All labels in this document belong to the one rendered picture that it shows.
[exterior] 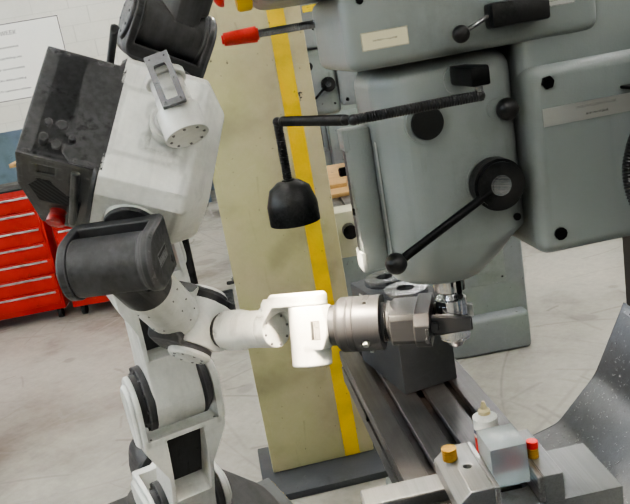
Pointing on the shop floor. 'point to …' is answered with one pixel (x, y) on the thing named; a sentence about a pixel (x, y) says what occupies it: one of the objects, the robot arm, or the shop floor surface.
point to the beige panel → (284, 251)
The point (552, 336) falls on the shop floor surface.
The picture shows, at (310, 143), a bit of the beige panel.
